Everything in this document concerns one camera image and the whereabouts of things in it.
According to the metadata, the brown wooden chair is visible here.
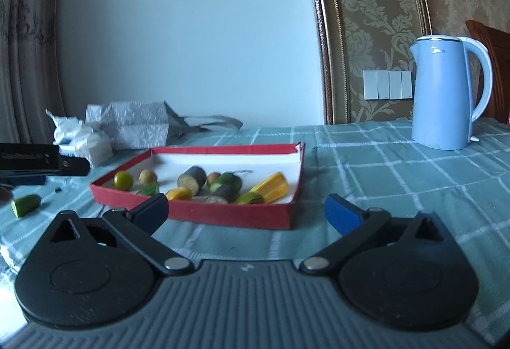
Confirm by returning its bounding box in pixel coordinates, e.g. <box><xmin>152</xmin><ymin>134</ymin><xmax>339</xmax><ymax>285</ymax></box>
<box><xmin>465</xmin><ymin>19</ymin><xmax>510</xmax><ymax>124</ymax></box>

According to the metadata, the grey patterned gift bag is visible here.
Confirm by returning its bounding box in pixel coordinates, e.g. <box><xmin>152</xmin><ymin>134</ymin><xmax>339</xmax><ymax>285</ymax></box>
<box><xmin>85</xmin><ymin>101</ymin><xmax>244</xmax><ymax>151</ymax></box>

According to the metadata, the red cardboard box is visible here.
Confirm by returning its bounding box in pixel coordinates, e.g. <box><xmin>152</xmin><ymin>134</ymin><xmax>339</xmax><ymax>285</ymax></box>
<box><xmin>90</xmin><ymin>142</ymin><xmax>307</xmax><ymax>231</ymax></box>

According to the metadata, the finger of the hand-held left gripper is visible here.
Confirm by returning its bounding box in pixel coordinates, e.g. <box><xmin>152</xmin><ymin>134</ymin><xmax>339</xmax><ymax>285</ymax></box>
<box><xmin>0</xmin><ymin>174</ymin><xmax>47</xmax><ymax>187</ymax></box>
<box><xmin>59</xmin><ymin>157</ymin><xmax>90</xmax><ymax>177</ymax></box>

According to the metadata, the white tissue pack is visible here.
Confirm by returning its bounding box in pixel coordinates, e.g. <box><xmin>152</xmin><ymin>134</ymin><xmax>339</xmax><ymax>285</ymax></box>
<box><xmin>46</xmin><ymin>109</ymin><xmax>114</xmax><ymax>167</ymax></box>

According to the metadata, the dark green cucumber piece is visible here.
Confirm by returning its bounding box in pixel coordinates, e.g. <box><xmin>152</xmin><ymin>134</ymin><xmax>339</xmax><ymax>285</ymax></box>
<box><xmin>209</xmin><ymin>172</ymin><xmax>244</xmax><ymax>192</ymax></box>

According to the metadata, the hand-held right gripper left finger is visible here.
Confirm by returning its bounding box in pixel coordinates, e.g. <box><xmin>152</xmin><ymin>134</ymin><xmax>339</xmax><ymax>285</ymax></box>
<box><xmin>38</xmin><ymin>193</ymin><xmax>196</xmax><ymax>276</ymax></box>

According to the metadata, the gold framed damask wall panel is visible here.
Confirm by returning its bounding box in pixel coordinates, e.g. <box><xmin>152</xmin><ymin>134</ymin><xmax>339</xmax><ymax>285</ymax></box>
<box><xmin>301</xmin><ymin>0</ymin><xmax>433</xmax><ymax>125</ymax></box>

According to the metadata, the white wall switch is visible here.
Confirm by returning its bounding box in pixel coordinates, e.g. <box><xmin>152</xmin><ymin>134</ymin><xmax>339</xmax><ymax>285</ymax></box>
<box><xmin>362</xmin><ymin>70</ymin><xmax>414</xmax><ymax>100</ymax></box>

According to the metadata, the green checked tablecloth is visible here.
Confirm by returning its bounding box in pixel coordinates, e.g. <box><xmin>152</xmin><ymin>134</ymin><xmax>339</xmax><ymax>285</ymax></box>
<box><xmin>0</xmin><ymin>118</ymin><xmax>510</xmax><ymax>334</ymax></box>

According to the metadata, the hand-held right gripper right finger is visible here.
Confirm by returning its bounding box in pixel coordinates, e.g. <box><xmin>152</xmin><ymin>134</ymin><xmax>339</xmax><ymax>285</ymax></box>
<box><xmin>300</xmin><ymin>193</ymin><xmax>459</xmax><ymax>275</ymax></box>

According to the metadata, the green tomato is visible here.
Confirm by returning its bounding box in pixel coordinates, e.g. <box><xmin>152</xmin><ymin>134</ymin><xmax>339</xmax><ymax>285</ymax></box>
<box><xmin>113</xmin><ymin>171</ymin><xmax>134</xmax><ymax>191</ymax></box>

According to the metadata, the yellow fruit piece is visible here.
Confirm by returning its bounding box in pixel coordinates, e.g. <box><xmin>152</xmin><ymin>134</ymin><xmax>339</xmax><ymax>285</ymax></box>
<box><xmin>250</xmin><ymin>171</ymin><xmax>289</xmax><ymax>204</ymax></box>
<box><xmin>165</xmin><ymin>187</ymin><xmax>193</xmax><ymax>201</ymax></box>

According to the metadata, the light blue electric kettle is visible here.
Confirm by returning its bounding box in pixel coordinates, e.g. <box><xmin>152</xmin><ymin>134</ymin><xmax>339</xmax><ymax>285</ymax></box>
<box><xmin>408</xmin><ymin>35</ymin><xmax>494</xmax><ymax>151</ymax></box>

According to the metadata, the brown patterned curtain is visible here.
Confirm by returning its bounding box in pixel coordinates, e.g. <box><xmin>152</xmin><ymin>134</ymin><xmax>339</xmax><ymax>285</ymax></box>
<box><xmin>0</xmin><ymin>0</ymin><xmax>66</xmax><ymax>146</ymax></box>

